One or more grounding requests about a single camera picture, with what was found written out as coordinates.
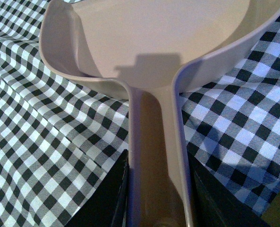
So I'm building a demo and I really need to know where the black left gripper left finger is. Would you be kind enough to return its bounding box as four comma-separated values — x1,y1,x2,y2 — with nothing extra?
77,149,129,227

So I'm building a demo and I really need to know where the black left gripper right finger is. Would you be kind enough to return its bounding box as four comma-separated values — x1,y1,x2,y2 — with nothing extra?
188,153,270,227

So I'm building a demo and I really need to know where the white plastic dustpan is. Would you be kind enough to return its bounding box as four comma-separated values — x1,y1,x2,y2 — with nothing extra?
39,0,280,227

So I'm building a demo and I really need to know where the black white checkered sheet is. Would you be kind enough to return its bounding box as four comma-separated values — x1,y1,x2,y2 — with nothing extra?
0,0,280,227

